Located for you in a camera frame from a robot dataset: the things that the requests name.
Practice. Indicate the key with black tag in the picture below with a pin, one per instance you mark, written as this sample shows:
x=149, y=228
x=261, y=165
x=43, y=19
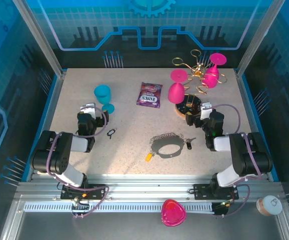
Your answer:
x=111, y=132
x=189, y=145

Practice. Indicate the small yellow key tag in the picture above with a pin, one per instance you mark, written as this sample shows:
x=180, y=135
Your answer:
x=148, y=157

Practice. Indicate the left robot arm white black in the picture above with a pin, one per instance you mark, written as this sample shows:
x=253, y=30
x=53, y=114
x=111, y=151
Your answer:
x=59, y=155

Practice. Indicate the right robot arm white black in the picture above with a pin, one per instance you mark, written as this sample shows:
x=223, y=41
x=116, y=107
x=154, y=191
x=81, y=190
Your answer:
x=247, y=155

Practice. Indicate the teal plastic goblet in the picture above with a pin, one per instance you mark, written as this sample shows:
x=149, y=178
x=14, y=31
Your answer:
x=102, y=93

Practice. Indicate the pink plastic goblet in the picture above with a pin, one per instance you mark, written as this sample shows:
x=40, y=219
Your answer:
x=176, y=92
x=211, y=77

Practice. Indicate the purple candy bag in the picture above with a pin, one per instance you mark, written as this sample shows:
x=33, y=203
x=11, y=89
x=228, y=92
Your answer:
x=148, y=96

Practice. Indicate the pink plastic bowl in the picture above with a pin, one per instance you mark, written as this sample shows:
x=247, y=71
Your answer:
x=173, y=212

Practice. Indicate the white capped brown container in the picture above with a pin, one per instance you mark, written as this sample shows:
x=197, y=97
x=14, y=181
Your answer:
x=272, y=203

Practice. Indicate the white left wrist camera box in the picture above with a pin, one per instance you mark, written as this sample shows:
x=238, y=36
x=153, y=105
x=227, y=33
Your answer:
x=87, y=109

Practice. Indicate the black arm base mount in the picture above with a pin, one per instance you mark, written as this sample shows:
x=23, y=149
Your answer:
x=202, y=190
x=95, y=190

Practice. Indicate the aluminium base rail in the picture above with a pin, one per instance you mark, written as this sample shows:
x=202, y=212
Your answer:
x=147, y=186

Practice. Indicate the aluminium frame post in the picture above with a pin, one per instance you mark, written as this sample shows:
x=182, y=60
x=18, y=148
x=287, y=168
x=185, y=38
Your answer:
x=38, y=37
x=259, y=37

